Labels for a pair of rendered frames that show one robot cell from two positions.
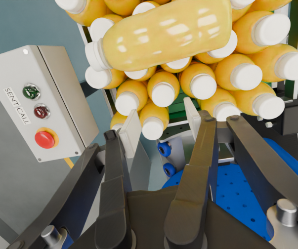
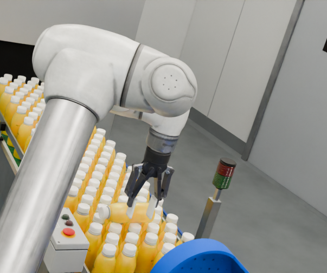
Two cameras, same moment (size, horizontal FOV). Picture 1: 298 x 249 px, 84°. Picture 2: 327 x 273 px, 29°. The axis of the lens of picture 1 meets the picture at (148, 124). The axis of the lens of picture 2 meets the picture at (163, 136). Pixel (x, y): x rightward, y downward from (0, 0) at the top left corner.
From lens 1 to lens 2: 1.91 m
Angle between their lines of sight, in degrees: 95
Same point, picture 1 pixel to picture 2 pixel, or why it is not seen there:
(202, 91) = (152, 236)
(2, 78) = not seen: hidden behind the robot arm
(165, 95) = (133, 235)
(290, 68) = (185, 235)
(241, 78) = (167, 235)
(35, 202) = not seen: outside the picture
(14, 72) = not seen: hidden behind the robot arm
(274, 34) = (172, 226)
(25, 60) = (65, 210)
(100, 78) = (98, 226)
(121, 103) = (110, 235)
